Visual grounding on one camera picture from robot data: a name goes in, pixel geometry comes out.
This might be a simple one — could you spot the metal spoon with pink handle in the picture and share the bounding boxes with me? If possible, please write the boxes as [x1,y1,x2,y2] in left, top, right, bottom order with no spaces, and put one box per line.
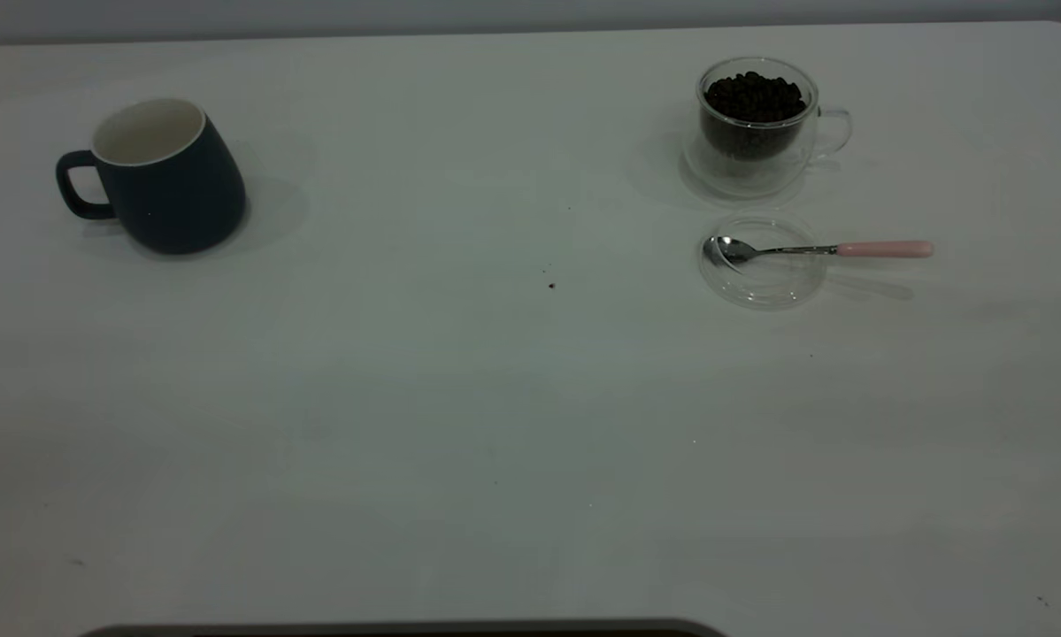
[703,235,935,271]

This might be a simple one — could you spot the dark grey ceramic mug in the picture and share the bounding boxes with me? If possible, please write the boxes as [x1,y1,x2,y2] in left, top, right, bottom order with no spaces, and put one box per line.
[55,97,248,256]

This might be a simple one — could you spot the dark coffee beans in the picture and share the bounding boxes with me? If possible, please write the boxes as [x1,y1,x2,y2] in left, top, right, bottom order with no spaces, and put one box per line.
[703,71,806,162]

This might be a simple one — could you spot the clear glass saucer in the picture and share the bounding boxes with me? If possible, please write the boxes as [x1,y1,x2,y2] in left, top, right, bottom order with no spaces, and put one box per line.
[698,212,828,311]

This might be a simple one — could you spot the clear double-wall glass cup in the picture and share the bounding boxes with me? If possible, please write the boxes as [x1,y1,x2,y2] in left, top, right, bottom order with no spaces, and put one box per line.
[682,57,853,200]

